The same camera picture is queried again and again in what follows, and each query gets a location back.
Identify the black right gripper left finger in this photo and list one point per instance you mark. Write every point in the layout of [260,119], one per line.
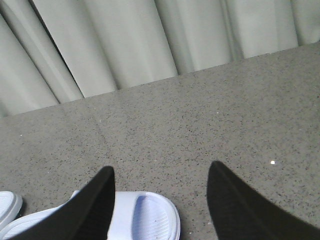
[87,216]

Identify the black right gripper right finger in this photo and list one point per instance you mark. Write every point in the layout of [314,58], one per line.
[238,212]

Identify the light blue slipper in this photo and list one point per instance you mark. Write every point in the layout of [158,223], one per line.
[10,205]
[137,215]

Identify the grey-white curtain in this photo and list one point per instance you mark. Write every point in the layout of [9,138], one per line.
[58,51]

